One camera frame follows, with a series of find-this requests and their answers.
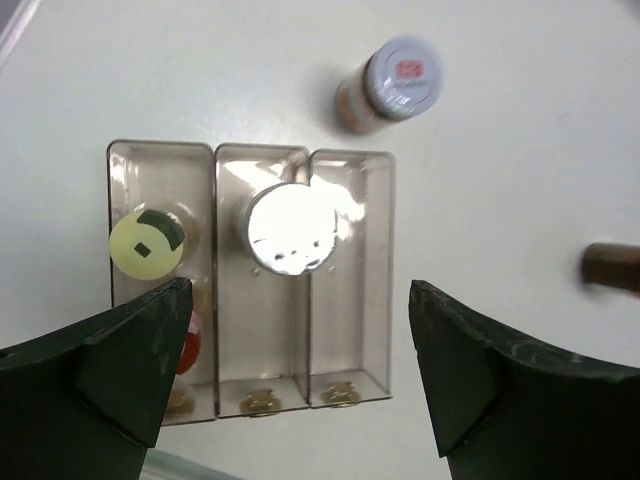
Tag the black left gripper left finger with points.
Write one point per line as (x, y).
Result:
(87, 401)

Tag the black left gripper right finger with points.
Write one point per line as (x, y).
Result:
(505, 405)

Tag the pink cap spice bottle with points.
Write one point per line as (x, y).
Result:
(193, 340)

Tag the silver lid white shaker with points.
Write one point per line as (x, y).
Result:
(289, 229)

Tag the orange label jar white lid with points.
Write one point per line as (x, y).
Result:
(399, 81)

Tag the yellow cap spice bottle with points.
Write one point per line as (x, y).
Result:
(150, 243)

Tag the dark sauce jar white lid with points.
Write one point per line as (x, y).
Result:
(611, 265)

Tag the clear brown organizer tray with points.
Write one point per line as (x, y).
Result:
(270, 343)

